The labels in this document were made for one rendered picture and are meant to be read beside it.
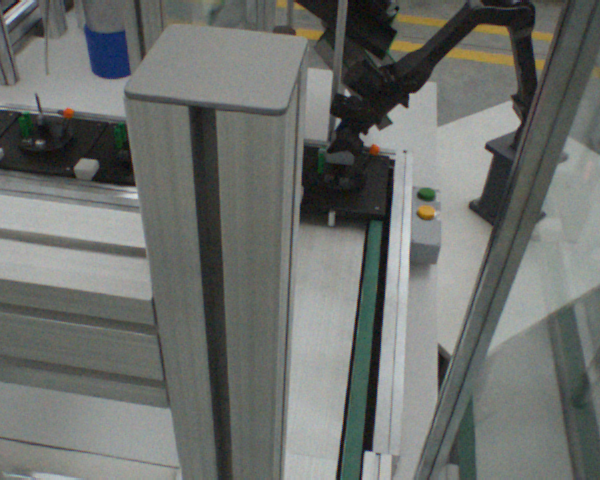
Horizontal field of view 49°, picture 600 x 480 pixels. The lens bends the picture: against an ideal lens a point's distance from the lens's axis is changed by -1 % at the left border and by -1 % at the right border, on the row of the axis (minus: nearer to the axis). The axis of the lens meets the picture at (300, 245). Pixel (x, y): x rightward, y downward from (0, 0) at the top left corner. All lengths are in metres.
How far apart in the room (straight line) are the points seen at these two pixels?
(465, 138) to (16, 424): 1.43
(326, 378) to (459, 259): 0.52
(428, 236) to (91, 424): 0.80
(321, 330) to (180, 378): 0.99
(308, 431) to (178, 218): 0.95
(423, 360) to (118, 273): 1.11
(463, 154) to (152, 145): 1.76
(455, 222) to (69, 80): 1.30
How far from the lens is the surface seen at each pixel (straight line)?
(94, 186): 1.64
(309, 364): 1.28
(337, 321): 1.35
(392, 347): 1.28
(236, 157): 0.25
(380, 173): 1.65
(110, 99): 2.17
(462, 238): 1.69
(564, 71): 0.53
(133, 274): 0.33
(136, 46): 0.63
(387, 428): 1.17
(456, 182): 1.86
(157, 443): 1.26
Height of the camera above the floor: 1.93
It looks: 42 degrees down
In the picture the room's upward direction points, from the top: 4 degrees clockwise
